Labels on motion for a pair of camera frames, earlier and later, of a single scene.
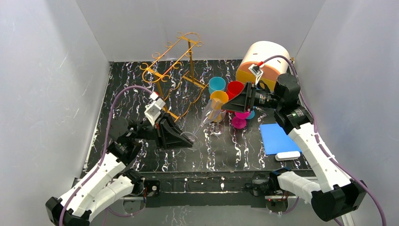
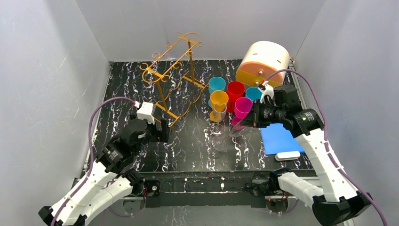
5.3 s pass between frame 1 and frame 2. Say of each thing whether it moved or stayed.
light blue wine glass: stayed
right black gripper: moved
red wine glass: stayed
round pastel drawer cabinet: stayed
